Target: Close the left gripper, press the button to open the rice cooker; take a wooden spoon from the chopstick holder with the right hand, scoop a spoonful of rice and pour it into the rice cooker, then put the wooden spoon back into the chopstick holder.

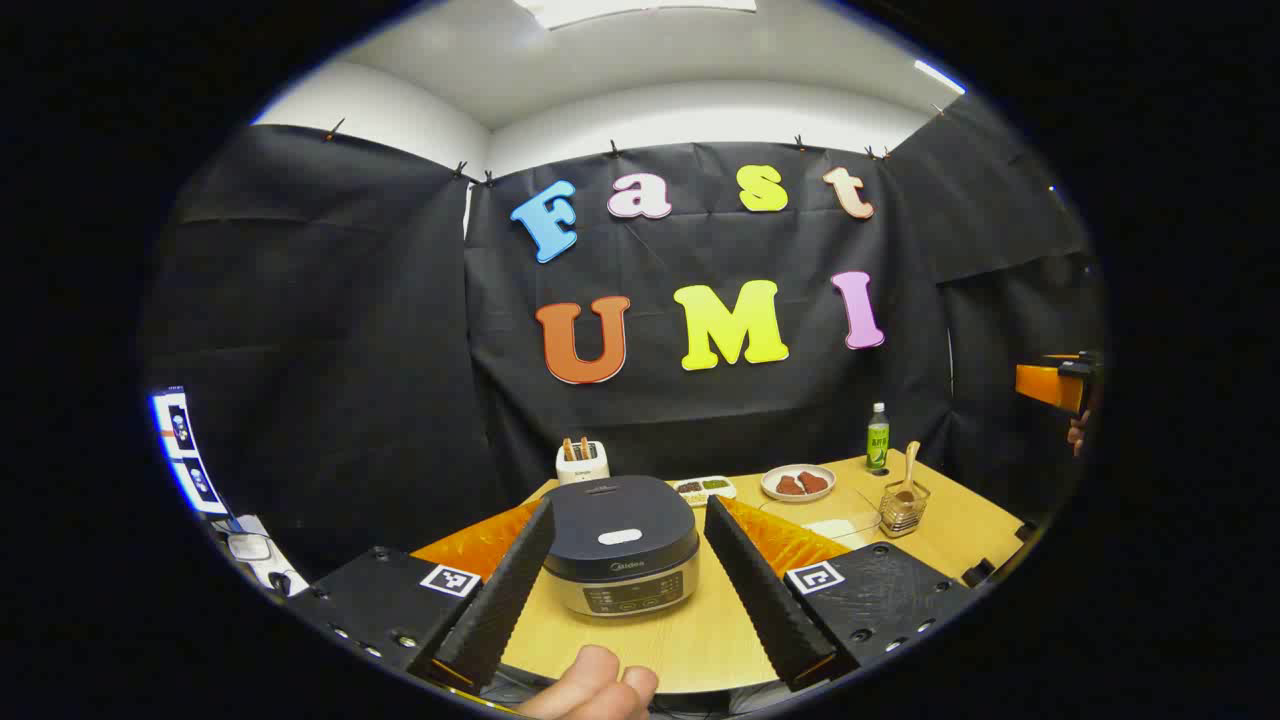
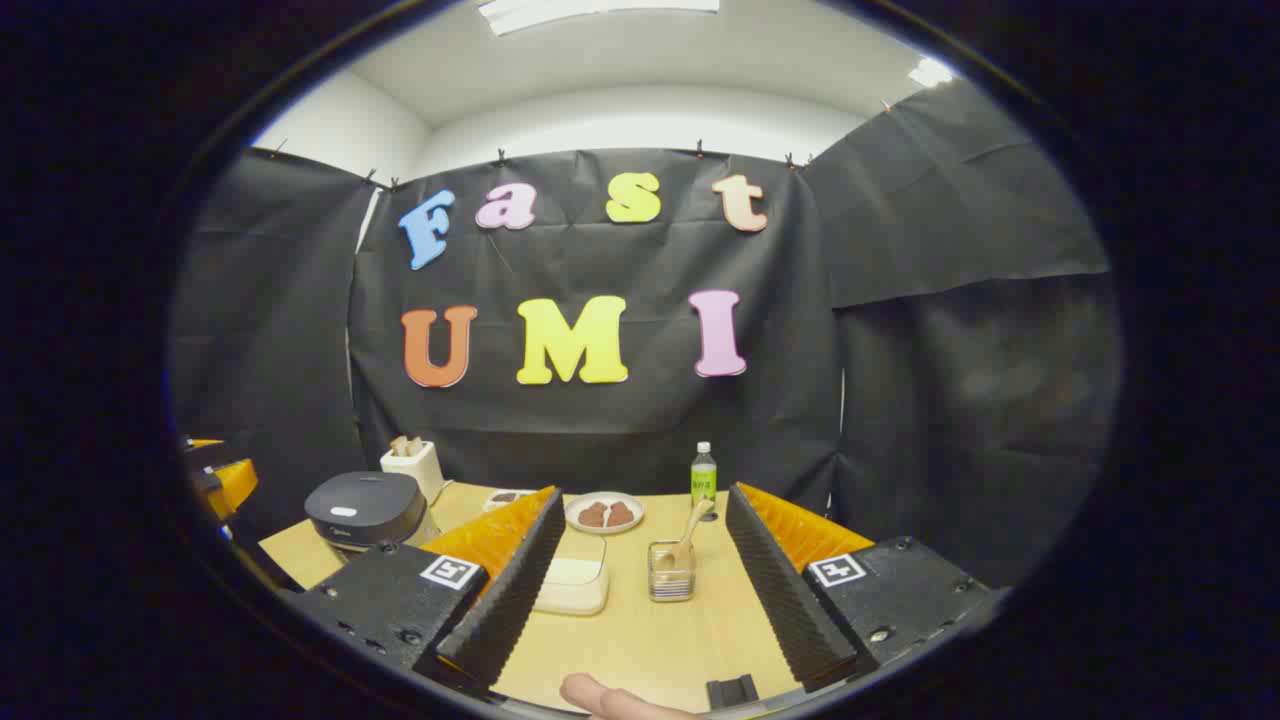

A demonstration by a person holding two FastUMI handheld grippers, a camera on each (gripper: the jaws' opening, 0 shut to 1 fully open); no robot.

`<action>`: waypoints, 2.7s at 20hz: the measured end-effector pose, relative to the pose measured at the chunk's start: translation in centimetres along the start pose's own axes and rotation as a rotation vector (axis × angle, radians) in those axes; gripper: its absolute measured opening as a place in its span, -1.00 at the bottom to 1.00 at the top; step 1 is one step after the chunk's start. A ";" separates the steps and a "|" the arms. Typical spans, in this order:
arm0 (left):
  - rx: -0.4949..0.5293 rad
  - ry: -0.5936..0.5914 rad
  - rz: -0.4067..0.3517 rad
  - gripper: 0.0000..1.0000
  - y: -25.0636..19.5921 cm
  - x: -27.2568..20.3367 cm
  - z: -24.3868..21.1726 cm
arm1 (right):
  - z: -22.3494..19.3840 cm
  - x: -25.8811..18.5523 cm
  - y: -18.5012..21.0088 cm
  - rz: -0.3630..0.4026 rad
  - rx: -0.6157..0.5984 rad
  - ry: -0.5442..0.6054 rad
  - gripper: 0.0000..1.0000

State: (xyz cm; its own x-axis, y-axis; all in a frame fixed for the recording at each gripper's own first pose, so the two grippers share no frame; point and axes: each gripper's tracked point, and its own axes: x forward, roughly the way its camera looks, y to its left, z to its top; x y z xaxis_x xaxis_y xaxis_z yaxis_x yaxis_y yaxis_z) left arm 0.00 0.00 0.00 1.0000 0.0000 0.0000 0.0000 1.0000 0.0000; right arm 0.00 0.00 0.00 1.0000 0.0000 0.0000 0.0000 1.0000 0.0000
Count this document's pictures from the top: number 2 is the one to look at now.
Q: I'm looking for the white toaster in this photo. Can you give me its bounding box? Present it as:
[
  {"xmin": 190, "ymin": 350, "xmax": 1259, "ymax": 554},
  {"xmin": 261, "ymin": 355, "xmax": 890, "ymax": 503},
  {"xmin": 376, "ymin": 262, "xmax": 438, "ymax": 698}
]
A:
[{"xmin": 380, "ymin": 437, "xmax": 446, "ymax": 506}]

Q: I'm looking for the metal mesh chopstick holder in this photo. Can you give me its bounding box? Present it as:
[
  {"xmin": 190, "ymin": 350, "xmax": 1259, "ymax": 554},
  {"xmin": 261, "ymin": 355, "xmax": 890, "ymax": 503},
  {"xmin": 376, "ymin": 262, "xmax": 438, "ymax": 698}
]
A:
[{"xmin": 647, "ymin": 540, "xmax": 697, "ymax": 603}]

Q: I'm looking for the black silver rice cooker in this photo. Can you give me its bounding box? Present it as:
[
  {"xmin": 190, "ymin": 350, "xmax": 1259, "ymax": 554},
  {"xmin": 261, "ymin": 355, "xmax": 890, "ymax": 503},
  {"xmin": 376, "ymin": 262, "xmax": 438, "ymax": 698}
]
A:
[{"xmin": 304, "ymin": 471, "xmax": 443, "ymax": 569}]

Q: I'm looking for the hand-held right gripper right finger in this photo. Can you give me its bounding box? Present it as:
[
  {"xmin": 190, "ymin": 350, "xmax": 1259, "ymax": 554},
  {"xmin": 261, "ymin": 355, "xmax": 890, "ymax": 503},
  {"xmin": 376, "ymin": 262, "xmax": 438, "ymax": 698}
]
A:
[{"xmin": 726, "ymin": 483, "xmax": 1002, "ymax": 692}]

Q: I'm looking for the white round plate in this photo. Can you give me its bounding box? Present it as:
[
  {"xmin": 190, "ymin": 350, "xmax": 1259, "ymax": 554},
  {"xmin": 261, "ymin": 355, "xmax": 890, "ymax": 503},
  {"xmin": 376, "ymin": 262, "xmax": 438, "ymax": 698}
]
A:
[{"xmin": 565, "ymin": 491, "xmax": 646, "ymax": 535}]

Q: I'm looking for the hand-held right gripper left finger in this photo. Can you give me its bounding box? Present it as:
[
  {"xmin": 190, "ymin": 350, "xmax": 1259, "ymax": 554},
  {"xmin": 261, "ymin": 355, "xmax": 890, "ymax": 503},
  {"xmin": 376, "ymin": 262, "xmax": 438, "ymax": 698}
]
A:
[{"xmin": 288, "ymin": 486, "xmax": 567, "ymax": 693}]

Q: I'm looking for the wooden spoon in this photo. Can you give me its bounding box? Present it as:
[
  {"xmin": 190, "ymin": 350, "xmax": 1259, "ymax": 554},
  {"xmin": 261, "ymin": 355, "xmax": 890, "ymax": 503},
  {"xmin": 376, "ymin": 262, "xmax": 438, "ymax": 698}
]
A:
[{"xmin": 655, "ymin": 498, "xmax": 717, "ymax": 571}]

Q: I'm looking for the black backdrop cloth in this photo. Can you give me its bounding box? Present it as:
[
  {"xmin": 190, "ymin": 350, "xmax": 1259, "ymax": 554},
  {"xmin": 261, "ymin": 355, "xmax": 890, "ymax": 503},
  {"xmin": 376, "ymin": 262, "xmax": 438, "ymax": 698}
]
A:
[{"xmin": 170, "ymin": 80, "xmax": 1121, "ymax": 591}]

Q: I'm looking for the white rice heap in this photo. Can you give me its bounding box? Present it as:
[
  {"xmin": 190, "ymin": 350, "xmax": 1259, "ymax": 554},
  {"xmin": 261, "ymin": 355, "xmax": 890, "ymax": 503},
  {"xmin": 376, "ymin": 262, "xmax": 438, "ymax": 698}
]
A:
[{"xmin": 538, "ymin": 558, "xmax": 608, "ymax": 614}]

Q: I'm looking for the clear plastic rice tray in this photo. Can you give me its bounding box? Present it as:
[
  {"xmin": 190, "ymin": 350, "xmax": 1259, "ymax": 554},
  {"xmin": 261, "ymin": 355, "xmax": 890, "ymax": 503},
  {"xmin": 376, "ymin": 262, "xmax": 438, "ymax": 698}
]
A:
[{"xmin": 533, "ymin": 533, "xmax": 611, "ymax": 617}]

